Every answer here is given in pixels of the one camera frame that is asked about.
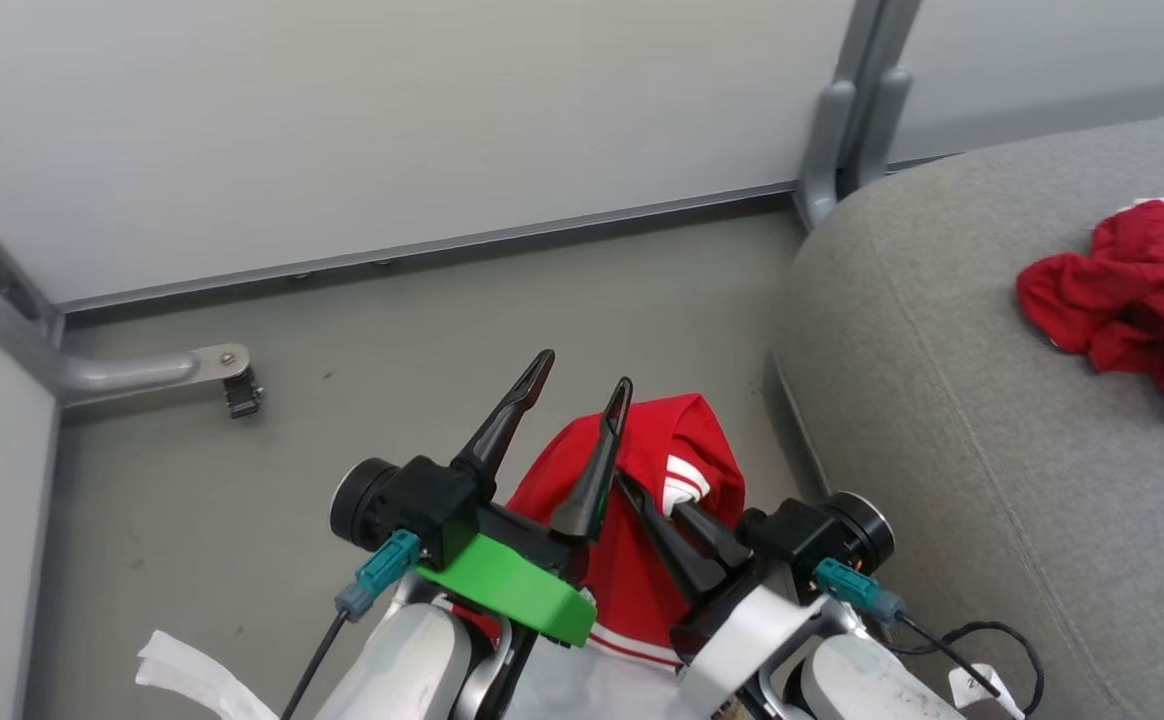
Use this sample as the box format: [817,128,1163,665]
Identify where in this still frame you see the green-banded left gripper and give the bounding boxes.
[417,349,634,648]

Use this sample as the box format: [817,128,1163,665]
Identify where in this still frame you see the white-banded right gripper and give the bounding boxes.
[614,470,829,720]

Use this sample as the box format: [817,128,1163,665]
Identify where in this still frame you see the red shirt white hem stripes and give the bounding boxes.
[452,393,747,669]

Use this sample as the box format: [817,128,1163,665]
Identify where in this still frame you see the red shorts white stripe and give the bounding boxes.
[1016,197,1164,415]

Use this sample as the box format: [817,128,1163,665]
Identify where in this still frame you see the grey fabric sofa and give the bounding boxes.
[766,107,1164,720]

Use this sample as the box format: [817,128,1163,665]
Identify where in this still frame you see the small black caster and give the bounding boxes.
[223,366,266,420]

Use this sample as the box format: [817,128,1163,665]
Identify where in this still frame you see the white fabric strip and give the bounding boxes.
[135,629,280,720]

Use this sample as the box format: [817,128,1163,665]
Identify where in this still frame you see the grey curved partition foot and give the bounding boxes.
[0,288,251,408]

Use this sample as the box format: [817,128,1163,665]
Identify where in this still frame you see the teal right cable connector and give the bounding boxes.
[813,557,909,628]

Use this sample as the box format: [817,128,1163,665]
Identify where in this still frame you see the teal cable connector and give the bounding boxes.
[813,557,909,628]
[334,529,424,624]

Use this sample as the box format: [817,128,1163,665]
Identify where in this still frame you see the teal left cable connector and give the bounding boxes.
[334,529,424,624]

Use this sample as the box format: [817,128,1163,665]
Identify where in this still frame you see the grey partition bottom rail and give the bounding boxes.
[54,180,800,315]

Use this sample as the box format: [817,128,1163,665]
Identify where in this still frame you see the thin black left cable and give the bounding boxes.
[280,608,353,720]

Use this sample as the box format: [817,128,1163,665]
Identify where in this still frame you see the thin black cable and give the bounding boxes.
[280,608,353,720]
[887,614,1045,717]

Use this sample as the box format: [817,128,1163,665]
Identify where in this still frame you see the white cable label tag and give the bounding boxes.
[946,663,1027,720]

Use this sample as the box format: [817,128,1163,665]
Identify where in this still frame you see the thin black right cable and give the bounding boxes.
[887,614,1045,717]

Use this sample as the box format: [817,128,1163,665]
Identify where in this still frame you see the grey twin partition post feet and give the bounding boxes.
[793,66,915,233]

